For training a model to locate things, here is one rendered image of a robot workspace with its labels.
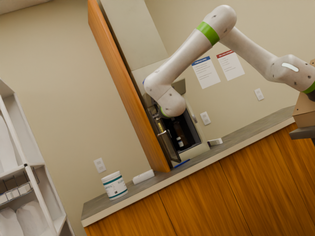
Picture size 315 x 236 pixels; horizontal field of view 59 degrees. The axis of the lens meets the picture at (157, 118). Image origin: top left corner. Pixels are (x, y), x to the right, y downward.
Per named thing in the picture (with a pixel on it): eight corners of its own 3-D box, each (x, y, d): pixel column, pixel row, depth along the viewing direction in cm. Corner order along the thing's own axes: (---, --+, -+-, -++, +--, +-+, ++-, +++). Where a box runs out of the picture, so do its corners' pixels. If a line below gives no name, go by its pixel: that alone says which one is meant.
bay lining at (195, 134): (164, 156, 228) (146, 116, 230) (191, 143, 235) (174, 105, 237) (172, 156, 205) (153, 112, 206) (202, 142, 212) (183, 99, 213)
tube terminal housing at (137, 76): (164, 166, 228) (126, 80, 231) (198, 150, 236) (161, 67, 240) (173, 167, 203) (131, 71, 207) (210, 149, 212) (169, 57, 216)
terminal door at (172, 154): (172, 160, 202) (150, 109, 204) (181, 162, 172) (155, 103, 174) (171, 160, 202) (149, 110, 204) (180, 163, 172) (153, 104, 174)
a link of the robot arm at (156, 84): (214, 45, 124) (210, 49, 135) (196, 26, 124) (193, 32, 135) (155, 102, 127) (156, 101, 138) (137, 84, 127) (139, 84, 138)
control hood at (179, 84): (147, 108, 206) (141, 96, 206) (185, 92, 214) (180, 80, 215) (150, 105, 195) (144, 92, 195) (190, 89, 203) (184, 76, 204)
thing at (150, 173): (135, 182, 214) (133, 177, 214) (154, 173, 215) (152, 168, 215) (134, 185, 202) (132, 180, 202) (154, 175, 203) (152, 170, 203)
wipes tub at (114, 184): (109, 199, 188) (100, 178, 188) (127, 190, 191) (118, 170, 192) (110, 202, 175) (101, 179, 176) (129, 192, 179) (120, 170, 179)
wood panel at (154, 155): (152, 170, 240) (88, 23, 246) (155, 169, 241) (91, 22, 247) (167, 173, 193) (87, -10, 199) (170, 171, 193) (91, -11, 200)
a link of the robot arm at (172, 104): (178, 119, 126) (194, 103, 129) (158, 99, 125) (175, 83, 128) (169, 123, 140) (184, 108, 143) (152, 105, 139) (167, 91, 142)
